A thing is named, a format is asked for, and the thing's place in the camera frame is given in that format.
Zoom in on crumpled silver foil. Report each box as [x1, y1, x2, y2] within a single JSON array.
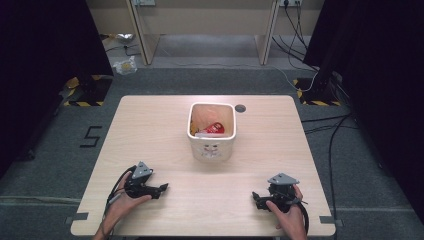
[[115, 32, 135, 44]]

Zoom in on black hanging cables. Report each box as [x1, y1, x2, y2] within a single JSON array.
[[271, 1, 320, 72]]

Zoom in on clear plastic bag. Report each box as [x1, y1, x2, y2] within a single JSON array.
[[112, 55, 138, 76]]

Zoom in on black cable with plug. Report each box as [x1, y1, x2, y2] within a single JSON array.
[[105, 42, 142, 57]]

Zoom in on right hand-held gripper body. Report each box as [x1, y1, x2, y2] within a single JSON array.
[[266, 172, 301, 213]]

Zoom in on black floor cable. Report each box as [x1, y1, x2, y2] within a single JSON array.
[[300, 112, 359, 240]]

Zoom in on grey tape strip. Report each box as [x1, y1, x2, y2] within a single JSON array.
[[318, 215, 344, 228]]

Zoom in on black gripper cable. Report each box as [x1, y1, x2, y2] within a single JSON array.
[[293, 198, 311, 234], [103, 164, 138, 216]]

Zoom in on black stand base striped tape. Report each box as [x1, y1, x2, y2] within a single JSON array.
[[63, 74, 114, 108], [293, 77, 342, 107]]

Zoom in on black curtain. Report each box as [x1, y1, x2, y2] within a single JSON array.
[[0, 0, 114, 179], [302, 0, 424, 224]]

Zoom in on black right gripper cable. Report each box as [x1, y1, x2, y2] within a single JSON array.
[[293, 198, 311, 234]]

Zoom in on yellow wrapper scrap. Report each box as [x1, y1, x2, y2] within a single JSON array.
[[189, 119, 201, 137]]

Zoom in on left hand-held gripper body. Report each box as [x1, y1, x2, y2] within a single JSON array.
[[124, 161, 162, 200]]

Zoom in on white square bin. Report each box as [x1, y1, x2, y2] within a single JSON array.
[[186, 102, 237, 164]]

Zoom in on red soda can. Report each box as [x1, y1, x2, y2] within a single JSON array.
[[203, 121, 226, 135]]

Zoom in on person's left hand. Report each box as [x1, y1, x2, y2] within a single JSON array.
[[103, 171, 153, 228]]

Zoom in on person's right hand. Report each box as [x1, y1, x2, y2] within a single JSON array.
[[265, 184, 309, 236]]

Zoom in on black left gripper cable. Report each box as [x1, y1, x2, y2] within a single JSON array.
[[103, 164, 138, 216]]

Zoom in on light wooden desk frame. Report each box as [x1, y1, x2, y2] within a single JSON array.
[[125, 0, 280, 66]]

